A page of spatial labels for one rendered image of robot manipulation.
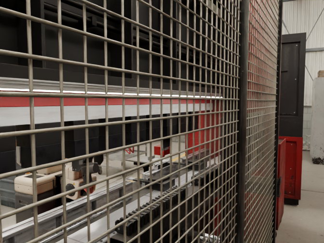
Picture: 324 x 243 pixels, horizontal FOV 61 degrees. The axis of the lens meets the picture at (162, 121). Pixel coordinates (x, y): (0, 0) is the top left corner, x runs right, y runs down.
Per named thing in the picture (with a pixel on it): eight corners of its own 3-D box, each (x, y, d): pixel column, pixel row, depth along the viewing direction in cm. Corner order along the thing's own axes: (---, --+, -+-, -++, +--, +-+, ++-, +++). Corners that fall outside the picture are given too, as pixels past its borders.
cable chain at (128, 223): (176, 193, 125) (176, 184, 125) (188, 195, 122) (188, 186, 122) (114, 232, 88) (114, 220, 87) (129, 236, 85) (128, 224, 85)
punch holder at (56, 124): (50, 159, 115) (49, 120, 114) (64, 162, 111) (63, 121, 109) (16, 167, 102) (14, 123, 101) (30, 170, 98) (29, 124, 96)
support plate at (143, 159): (139, 156, 213) (139, 155, 213) (169, 160, 200) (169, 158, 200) (125, 160, 198) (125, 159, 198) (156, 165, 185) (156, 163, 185)
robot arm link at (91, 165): (88, 156, 187) (78, 156, 180) (101, 154, 181) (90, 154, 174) (89, 174, 184) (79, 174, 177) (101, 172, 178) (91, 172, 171)
